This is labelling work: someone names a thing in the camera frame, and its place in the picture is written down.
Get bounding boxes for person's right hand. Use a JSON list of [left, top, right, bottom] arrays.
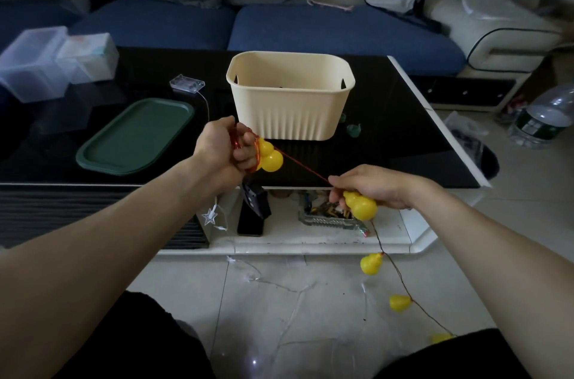
[[328, 164, 423, 211]]

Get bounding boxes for person's left hand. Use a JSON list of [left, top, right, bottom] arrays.
[[193, 116, 261, 196]]

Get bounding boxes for thin red string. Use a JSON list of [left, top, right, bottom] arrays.
[[230, 123, 458, 339]]

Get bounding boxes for person's right forearm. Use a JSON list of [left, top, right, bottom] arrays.
[[410, 179, 574, 379]]

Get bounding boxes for person's left forearm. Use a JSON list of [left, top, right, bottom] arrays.
[[0, 152, 226, 379]]

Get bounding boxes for glass ashtray with clutter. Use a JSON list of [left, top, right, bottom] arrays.
[[298, 193, 371, 238]]

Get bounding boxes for cream ribbed plastic basket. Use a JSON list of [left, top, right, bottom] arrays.
[[226, 51, 356, 142]]

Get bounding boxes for clear plastic battery box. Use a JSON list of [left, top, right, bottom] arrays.
[[170, 74, 206, 94]]

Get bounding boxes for black and white coffee table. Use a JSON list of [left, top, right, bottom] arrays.
[[0, 47, 491, 256]]

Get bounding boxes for black box under table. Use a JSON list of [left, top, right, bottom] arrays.
[[236, 181, 272, 238]]

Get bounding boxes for dark green plastic tray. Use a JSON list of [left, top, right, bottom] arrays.
[[75, 97, 196, 177]]

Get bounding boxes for blue sofa seat cushion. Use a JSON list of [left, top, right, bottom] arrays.
[[68, 0, 237, 51], [227, 4, 467, 77]]

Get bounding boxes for clear plastic bag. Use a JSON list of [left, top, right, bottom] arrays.
[[443, 111, 490, 155]]

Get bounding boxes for black plastic bag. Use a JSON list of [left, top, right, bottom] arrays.
[[453, 130, 500, 181]]

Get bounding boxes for black drawer unit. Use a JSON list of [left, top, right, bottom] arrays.
[[409, 74, 517, 108]]

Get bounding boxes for white tissue pack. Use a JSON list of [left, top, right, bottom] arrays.
[[56, 32, 120, 85]]

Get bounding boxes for large clear water bottle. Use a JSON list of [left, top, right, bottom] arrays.
[[507, 82, 574, 151]]

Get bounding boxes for clear plastic storage box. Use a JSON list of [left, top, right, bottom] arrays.
[[0, 26, 70, 104]]

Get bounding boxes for white leather sofa section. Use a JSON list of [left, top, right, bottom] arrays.
[[424, 0, 574, 112]]

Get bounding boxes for black shorts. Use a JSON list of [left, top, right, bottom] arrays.
[[53, 290, 534, 379]]

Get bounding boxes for clear fairy light wire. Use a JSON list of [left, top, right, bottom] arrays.
[[196, 88, 373, 368]]

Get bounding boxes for pink cord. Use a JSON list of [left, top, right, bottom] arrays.
[[307, 0, 355, 13]]

